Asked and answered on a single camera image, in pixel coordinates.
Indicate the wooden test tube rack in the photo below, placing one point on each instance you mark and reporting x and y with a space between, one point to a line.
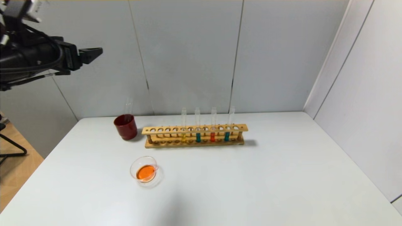
201 144

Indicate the teal pigment glass test tube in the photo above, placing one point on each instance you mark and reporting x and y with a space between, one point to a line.
226 137
198 138

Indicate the yellow pigment glass test tube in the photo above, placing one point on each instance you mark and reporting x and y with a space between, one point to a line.
127 108
184 138

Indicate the red pigment glass test tube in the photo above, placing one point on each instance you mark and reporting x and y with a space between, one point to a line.
212 137
130 106

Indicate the clear glass dish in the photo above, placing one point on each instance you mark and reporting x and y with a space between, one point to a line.
146 172

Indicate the black metal stand leg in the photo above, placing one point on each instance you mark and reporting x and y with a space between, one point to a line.
23 153

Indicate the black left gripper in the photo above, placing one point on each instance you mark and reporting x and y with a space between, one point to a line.
71 57

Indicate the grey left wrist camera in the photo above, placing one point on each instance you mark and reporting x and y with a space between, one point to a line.
23 9

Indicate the dark red cup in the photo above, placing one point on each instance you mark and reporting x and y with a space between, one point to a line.
126 130

